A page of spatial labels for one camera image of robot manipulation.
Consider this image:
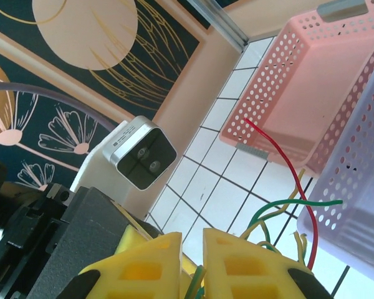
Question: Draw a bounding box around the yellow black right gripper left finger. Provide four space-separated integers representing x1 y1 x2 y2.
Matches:
65 231 184 299

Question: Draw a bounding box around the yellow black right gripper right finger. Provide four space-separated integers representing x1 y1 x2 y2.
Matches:
203 228 333 299

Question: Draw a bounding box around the yellow-green striped thin wire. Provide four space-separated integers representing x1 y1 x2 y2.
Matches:
294 232 309 267

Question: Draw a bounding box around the blue wire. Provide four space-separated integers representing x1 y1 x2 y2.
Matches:
247 200 343 247

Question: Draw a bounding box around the yellow thin wire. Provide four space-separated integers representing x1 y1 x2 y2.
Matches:
239 169 307 240

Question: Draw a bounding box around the red thin wire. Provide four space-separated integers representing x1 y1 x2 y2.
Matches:
244 117 319 270

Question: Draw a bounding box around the purple perforated plastic basket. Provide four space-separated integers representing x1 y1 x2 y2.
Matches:
297 52 374 277

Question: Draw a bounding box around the pink perforated plastic basket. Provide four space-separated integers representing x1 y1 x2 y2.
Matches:
219 0 374 175

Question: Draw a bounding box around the white-mounted left wrist camera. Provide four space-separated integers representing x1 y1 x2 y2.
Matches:
70 115 178 221

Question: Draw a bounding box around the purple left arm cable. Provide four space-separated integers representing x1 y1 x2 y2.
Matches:
0 82 118 131

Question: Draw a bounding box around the aluminium frame post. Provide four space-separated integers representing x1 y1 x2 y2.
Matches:
186 0 250 52

